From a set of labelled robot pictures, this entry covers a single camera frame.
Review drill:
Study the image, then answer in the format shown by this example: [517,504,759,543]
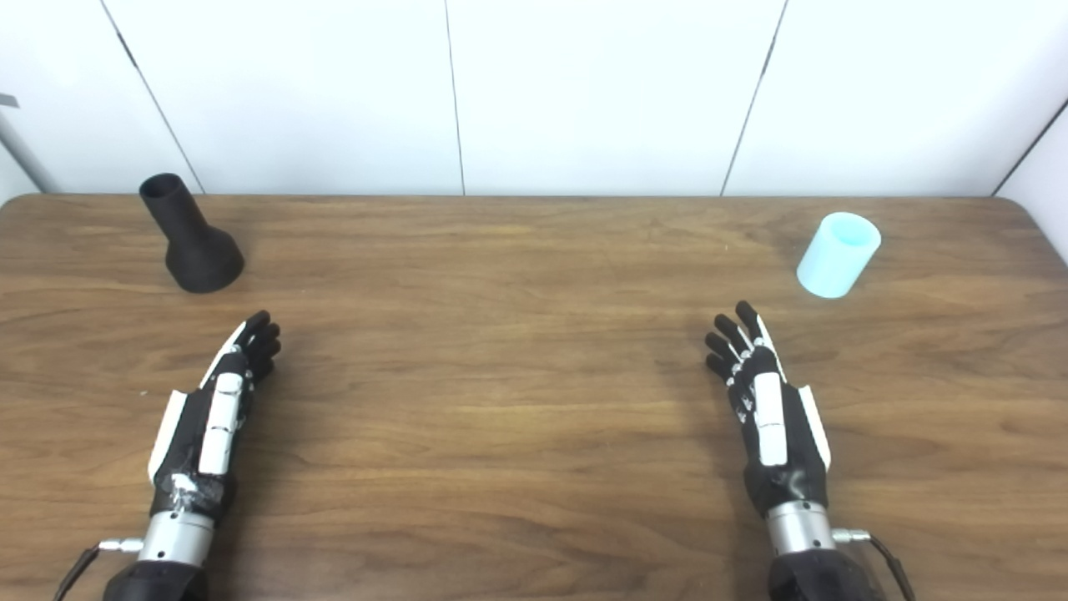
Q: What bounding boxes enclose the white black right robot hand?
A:
[705,300,833,517]

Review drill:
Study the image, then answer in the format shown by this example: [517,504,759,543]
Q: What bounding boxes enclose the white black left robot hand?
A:
[148,311,282,523]

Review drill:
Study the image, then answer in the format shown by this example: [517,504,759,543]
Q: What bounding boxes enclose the black funnel-shaped nozzle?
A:
[139,173,246,294]

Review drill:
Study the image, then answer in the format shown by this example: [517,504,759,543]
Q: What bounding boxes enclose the light-blue hose piece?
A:
[796,212,883,299]

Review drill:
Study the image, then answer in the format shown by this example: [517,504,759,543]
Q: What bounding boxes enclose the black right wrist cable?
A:
[832,528,919,601]

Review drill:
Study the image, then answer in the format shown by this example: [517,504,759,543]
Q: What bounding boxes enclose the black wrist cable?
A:
[52,538,144,601]
[832,528,919,601]

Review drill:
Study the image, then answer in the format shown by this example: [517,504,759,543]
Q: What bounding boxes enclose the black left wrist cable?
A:
[52,538,144,601]

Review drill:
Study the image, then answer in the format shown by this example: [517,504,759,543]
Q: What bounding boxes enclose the grey corner post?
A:
[0,109,55,194]

